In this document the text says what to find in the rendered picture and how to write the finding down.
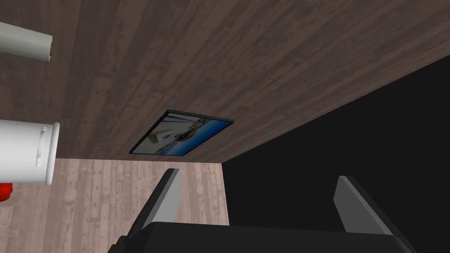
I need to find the white paper towel roll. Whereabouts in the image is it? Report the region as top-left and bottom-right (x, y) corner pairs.
(0, 22), (54, 62)

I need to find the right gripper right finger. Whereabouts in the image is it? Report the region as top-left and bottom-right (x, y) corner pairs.
(333, 175), (405, 238)

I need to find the framed blue picture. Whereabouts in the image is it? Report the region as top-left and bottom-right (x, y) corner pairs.
(129, 109), (235, 157)

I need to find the white cylindrical container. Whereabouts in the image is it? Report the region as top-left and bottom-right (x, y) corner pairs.
(0, 119), (60, 186)

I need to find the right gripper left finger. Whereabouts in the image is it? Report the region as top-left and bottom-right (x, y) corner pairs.
(128, 168), (183, 237)

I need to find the red round object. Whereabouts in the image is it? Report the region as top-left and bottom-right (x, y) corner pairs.
(0, 183), (14, 202)

